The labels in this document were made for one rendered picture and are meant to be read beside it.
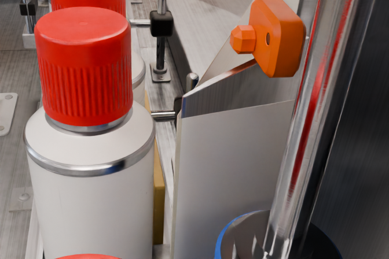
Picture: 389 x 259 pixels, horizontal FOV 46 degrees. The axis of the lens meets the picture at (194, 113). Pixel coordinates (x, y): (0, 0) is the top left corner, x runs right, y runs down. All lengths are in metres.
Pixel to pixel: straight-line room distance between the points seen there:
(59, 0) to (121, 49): 0.06
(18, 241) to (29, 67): 0.31
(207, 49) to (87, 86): 0.47
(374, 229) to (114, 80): 0.12
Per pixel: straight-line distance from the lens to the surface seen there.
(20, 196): 0.47
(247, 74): 0.17
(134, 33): 0.66
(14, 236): 0.44
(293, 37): 0.16
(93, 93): 0.16
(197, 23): 0.70
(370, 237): 0.21
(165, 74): 0.65
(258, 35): 0.17
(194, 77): 0.41
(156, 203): 0.25
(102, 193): 0.18
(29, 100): 0.61
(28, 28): 0.61
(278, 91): 0.20
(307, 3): 0.44
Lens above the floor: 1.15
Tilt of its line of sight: 34 degrees down
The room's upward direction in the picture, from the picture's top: 5 degrees clockwise
